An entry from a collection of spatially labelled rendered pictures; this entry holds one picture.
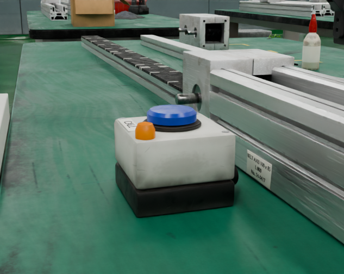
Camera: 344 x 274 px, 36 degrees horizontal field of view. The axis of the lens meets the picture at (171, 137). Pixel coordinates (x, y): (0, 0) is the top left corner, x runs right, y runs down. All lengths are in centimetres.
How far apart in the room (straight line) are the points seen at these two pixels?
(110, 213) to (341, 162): 17
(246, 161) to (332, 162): 14
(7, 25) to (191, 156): 1111
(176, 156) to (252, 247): 9
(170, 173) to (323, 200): 11
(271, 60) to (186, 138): 22
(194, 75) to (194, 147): 22
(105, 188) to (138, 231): 9
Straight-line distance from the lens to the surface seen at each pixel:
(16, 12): 1146
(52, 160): 55
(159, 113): 41
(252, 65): 58
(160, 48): 152
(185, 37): 170
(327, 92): 50
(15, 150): 59
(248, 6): 468
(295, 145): 41
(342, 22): 69
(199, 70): 59
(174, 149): 39
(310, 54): 119
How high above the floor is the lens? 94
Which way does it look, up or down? 15 degrees down
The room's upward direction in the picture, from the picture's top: straight up
